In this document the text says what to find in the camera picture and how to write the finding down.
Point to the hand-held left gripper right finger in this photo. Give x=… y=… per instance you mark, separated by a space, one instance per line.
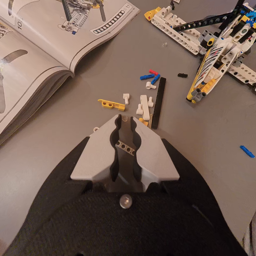
x=156 y=156

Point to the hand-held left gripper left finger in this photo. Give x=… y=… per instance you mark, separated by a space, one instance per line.
x=96 y=154

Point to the grey lego beam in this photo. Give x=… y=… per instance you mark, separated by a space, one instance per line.
x=126 y=148

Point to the tan lego axle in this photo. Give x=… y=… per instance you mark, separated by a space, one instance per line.
x=150 y=121

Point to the small yellow lego piece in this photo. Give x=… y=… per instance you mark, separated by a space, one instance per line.
x=143 y=121

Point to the short white lego beam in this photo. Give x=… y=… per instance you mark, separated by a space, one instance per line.
x=145 y=108

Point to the yellow lego panel piece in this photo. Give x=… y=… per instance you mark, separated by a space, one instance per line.
x=112 y=104

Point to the long black lego beam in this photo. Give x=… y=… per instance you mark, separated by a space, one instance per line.
x=159 y=102

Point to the blue lego pin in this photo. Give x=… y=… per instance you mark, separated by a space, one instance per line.
x=155 y=79
x=247 y=151
x=146 y=77

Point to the red lego pin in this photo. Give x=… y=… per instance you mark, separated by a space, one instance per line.
x=153 y=72

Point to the black lego pin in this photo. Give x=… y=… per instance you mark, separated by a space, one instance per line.
x=182 y=75

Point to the lego helicopter model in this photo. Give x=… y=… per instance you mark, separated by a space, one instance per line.
x=216 y=52

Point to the open lego instruction booklet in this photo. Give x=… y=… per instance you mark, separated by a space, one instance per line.
x=50 y=40

